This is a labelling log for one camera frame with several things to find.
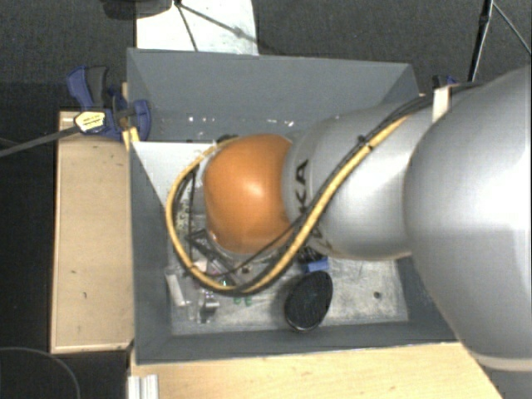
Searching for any black round disc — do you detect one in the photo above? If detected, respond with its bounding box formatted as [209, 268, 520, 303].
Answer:
[283, 272, 335, 333]

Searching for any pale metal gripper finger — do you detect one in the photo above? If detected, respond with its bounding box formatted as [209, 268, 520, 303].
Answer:
[199, 288, 221, 324]
[165, 273, 187, 308]

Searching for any blue block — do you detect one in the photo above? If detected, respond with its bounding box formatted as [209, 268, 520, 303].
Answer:
[300, 259, 331, 273]

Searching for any grey metal bin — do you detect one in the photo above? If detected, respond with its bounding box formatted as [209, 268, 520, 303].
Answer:
[125, 47, 459, 366]

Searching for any pale wood flat board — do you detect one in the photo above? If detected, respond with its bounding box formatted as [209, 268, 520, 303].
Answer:
[50, 110, 135, 355]

